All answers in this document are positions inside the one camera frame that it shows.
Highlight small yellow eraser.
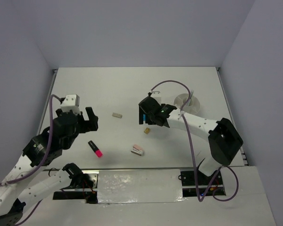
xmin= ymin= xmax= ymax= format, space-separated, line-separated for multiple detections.
xmin=144 ymin=128 xmax=150 ymax=134

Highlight silver green pen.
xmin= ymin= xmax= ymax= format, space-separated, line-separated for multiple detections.
xmin=187 ymin=89 xmax=194 ymax=106

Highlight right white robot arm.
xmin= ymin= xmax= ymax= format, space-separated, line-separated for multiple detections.
xmin=139 ymin=96 xmax=243 ymax=184

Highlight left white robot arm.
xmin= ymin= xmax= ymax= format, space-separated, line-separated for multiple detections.
xmin=0 ymin=107 xmax=98 ymax=226

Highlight beige eraser block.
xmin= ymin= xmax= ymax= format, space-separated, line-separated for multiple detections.
xmin=112 ymin=113 xmax=122 ymax=118

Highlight pink black highlighter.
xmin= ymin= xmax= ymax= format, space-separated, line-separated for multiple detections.
xmin=88 ymin=140 xmax=103 ymax=158

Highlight white round divided container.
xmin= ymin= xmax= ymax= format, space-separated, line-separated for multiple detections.
xmin=174 ymin=94 xmax=200 ymax=115

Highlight silver foil cover plate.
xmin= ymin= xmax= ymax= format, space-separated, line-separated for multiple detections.
xmin=97 ymin=169 xmax=184 ymax=204

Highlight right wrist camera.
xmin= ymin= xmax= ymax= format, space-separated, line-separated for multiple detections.
xmin=148 ymin=91 xmax=162 ymax=104

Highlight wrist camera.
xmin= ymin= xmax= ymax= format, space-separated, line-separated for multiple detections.
xmin=148 ymin=91 xmax=162 ymax=104
xmin=60 ymin=94 xmax=81 ymax=115

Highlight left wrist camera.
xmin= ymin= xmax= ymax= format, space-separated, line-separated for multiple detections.
xmin=60 ymin=94 xmax=81 ymax=115

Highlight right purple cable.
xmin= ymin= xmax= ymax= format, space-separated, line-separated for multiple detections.
xmin=150 ymin=80 xmax=240 ymax=202

